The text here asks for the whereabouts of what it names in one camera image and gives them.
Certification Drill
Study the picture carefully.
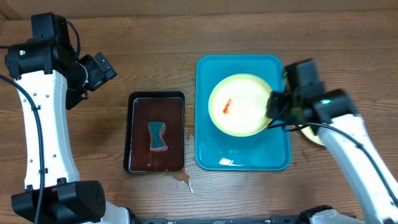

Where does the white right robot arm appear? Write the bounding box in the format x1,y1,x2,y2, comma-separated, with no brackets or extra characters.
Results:
267,89,397,223

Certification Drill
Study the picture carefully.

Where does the blue plastic tray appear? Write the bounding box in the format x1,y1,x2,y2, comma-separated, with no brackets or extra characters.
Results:
195,55,291,171

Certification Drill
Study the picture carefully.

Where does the black water basin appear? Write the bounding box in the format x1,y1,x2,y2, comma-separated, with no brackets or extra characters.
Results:
123,91,185,173

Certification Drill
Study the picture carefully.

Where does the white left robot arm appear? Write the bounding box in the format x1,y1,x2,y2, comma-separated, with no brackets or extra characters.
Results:
6,35,133,223

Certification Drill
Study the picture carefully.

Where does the orange and green sponge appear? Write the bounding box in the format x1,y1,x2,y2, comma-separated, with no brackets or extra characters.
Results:
148,121,168,152

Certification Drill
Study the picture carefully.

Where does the yellow plate with red stain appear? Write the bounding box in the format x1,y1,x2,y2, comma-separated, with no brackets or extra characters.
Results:
208,73,272,137

